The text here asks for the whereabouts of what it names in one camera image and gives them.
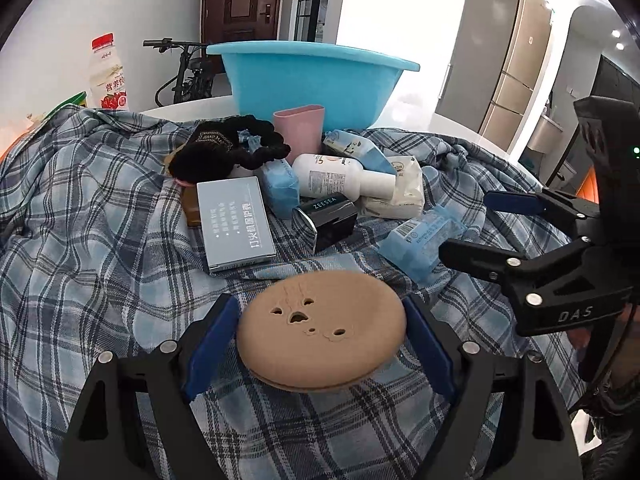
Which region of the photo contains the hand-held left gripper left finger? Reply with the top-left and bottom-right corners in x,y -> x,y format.
57,294 -> 242,480

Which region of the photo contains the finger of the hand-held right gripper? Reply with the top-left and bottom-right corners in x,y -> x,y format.
484,187 -> 603,226
439,237 -> 598,286

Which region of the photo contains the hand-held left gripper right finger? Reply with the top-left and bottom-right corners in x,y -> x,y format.
402,296 -> 583,480

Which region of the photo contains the tan round perforated disc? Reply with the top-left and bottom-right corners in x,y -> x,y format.
236,270 -> 407,393

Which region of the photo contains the blue plastic basin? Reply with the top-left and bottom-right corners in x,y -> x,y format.
206,41 -> 421,131

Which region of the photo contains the person's right hand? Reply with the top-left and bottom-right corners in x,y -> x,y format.
569,304 -> 640,361

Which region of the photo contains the blue tissue pack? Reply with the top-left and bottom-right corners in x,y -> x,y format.
377,205 -> 483,283
260,158 -> 301,220
322,129 -> 396,176

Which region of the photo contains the white sink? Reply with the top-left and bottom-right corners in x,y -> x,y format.
527,110 -> 566,153

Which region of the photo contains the white tissue pack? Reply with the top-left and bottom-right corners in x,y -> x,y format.
360,155 -> 426,220

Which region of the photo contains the silver flat box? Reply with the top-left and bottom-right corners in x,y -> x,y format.
196,176 -> 277,275

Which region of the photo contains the brown flat object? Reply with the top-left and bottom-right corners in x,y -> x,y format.
181,185 -> 203,227

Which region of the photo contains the blue plaid shirt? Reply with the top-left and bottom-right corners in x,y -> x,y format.
0,105 -> 601,480

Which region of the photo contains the grey and gold refrigerator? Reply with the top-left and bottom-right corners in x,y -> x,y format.
434,0 -> 556,153

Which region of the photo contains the black glossy box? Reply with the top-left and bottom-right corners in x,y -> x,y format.
291,192 -> 358,256

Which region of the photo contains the dark cabinet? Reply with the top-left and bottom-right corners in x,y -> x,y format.
545,55 -> 640,201

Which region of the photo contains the white lotion bottle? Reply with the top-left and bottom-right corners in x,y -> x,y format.
291,152 -> 398,200

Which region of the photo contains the black hair scrunchie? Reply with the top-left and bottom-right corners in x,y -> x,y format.
167,115 -> 292,186

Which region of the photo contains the pink cup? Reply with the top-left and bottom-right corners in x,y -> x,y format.
273,105 -> 326,158

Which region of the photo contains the black bicycle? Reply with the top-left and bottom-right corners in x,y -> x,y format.
142,37 -> 216,107

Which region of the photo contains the black framed glass door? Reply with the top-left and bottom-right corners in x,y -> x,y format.
295,0 -> 331,43

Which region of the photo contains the orange and white tissue box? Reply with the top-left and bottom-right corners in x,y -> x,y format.
0,120 -> 41,158

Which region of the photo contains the red cap milk bottle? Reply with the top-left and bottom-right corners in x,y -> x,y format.
89,33 -> 128,111

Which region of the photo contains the brown entrance door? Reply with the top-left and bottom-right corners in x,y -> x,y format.
202,0 -> 286,58

